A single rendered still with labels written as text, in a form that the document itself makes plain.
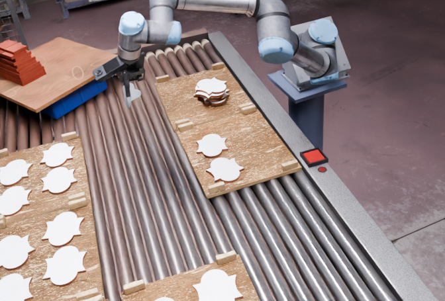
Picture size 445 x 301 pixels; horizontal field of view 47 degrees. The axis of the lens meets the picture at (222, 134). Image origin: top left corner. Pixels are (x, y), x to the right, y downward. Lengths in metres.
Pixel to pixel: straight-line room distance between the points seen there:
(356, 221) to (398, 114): 2.18
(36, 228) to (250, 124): 0.87
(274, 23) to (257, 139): 0.45
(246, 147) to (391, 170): 1.54
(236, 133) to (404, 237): 1.27
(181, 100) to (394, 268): 1.15
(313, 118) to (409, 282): 1.14
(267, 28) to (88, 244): 0.91
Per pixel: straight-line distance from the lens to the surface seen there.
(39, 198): 1.88
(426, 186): 3.19
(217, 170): 1.77
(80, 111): 2.32
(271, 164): 1.80
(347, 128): 3.58
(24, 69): 2.38
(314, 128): 2.47
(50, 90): 2.29
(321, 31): 2.13
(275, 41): 1.72
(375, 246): 1.57
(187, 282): 1.47
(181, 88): 2.29
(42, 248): 1.70
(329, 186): 1.74
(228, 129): 1.98
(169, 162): 1.89
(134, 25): 1.60
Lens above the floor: 2.08
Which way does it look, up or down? 36 degrees down
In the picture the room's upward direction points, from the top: 7 degrees counter-clockwise
